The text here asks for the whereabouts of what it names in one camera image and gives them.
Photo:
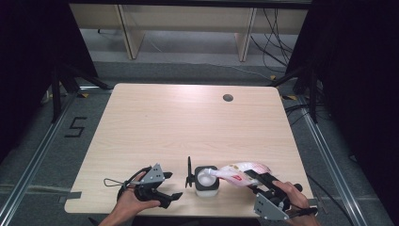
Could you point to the grey table grommet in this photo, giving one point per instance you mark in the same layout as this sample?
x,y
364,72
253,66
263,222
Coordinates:
x,y
228,97

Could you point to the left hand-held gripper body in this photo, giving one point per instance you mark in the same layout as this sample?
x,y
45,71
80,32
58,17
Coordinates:
x,y
153,176

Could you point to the yellow black floor marker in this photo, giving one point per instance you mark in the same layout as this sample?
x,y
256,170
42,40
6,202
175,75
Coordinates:
x,y
83,94
289,97

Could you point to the black metal stand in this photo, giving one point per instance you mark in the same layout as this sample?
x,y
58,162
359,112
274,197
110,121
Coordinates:
x,y
313,94
56,94

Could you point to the person's right hand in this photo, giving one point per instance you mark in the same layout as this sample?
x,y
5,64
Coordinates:
x,y
299,204

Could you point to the person's left hand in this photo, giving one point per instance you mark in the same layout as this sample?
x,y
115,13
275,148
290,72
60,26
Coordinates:
x,y
130,204

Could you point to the beige wooden furniture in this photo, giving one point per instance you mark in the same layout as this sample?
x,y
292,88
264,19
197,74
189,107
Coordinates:
x,y
131,28

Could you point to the dark curtain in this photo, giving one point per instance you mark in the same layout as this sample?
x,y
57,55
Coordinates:
x,y
31,62
360,78

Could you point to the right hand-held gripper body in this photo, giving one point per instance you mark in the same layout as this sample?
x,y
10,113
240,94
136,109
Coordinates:
x,y
269,204

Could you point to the grey tape strip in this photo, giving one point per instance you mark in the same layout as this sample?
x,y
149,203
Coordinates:
x,y
70,196

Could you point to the red and white sugar bag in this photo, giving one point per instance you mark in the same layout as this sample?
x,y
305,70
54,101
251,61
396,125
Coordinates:
x,y
235,174

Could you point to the metal floor rail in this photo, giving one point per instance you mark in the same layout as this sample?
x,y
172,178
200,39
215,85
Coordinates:
x,y
326,150
40,147

